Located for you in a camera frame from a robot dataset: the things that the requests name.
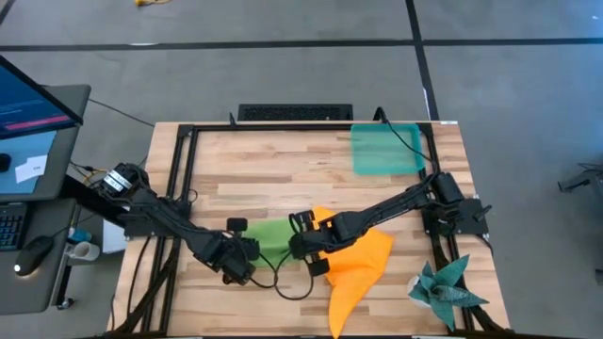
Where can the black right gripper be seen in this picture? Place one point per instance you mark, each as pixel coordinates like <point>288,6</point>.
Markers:
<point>311,242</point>

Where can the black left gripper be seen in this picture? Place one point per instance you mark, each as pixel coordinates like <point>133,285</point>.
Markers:
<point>233,256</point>

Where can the green microfiber towel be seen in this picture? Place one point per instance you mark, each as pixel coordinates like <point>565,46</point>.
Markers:
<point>273,240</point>

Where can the orange microfiber towel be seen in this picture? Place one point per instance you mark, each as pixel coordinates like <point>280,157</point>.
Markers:
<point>358,273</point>

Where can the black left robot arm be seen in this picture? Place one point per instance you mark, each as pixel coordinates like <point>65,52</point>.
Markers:
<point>160,216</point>

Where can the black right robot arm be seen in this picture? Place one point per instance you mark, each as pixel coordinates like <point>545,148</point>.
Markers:
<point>391,205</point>

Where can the teal plastic basket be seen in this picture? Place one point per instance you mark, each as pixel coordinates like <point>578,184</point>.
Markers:
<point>381,150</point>

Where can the white plant pot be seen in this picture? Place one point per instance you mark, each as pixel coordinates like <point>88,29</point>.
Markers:
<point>414,292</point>

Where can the white box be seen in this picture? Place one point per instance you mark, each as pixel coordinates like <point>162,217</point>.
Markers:
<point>113,240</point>

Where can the teal artificial plant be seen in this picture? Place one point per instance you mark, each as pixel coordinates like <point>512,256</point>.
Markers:
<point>443,289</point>

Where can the white mug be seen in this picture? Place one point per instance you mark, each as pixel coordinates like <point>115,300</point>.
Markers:
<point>87,251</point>

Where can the blue cup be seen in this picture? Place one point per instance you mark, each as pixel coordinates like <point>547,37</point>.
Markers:
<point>81,234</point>

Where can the black computer mouse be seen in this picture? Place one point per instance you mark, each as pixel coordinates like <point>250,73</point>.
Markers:
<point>33,254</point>

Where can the grey computer desk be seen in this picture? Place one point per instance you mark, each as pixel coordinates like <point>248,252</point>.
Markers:
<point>66,141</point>

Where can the white paper note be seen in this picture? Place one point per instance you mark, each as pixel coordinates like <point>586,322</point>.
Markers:
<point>32,168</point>

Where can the black computer keyboard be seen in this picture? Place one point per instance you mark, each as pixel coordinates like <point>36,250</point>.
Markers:
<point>10,230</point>

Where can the black round object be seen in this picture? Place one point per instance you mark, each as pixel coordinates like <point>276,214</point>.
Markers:
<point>4,162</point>

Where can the computer monitor with blue screen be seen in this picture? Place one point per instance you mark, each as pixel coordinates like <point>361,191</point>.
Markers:
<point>28,103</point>

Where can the black equipment leg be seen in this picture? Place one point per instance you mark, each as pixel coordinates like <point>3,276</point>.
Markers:
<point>581,179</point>

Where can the black aluminium table frame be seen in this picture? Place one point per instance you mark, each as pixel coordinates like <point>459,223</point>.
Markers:
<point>282,126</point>

